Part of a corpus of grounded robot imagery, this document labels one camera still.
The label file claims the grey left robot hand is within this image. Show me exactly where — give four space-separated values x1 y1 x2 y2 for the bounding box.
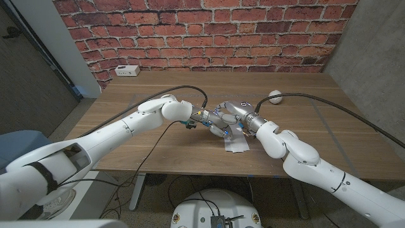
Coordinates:
204 110 235 141

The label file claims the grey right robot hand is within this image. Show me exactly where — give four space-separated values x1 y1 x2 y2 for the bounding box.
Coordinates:
217 100 257 125

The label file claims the white receipt paper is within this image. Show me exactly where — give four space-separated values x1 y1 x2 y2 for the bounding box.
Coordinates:
223 123 250 153

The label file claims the white baseball red stitching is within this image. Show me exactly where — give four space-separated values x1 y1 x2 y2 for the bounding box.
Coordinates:
268 89 283 105

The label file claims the white robot torso base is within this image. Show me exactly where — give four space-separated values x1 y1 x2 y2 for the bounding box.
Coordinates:
170 189 263 228

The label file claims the small grey electronics box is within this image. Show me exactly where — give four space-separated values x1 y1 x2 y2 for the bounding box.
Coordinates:
210 215 244 228

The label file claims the grey metal table leg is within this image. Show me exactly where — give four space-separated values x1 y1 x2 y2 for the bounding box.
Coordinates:
128 173 147 212
289 179 310 220

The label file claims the white power strip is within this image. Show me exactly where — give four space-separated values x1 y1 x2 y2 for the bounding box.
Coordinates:
114 65 141 77

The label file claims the white floor plate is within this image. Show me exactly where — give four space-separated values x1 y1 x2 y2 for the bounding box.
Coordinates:
53 170 118 221

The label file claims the white sneaker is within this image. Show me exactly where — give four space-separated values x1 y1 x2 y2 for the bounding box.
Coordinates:
40 189 77 220

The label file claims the dark grey door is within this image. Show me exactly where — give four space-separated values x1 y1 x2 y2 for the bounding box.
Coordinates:
0 6 80 137

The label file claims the blue chair seat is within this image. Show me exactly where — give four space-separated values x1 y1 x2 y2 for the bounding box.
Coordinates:
0 130 53 170

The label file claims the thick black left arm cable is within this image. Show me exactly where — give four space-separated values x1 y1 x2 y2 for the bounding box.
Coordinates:
78 85 209 137

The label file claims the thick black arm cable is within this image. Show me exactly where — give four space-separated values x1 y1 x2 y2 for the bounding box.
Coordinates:
254 92 405 149
78 85 209 137

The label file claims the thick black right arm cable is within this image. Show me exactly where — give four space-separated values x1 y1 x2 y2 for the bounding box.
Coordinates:
254 92 405 149

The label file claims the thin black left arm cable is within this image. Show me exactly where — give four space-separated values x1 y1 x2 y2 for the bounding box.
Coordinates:
99 120 190 219

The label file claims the red brick wall backdrop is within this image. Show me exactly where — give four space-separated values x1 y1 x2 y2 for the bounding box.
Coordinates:
52 0 360 89

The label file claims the black looped floor cable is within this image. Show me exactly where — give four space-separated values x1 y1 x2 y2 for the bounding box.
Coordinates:
166 175 222 218

